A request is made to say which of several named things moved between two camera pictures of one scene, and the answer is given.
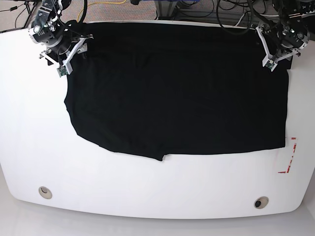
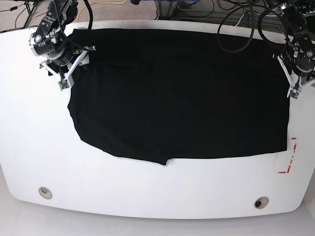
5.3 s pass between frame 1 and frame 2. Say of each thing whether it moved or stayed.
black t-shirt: stayed
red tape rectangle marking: stayed
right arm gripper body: moved
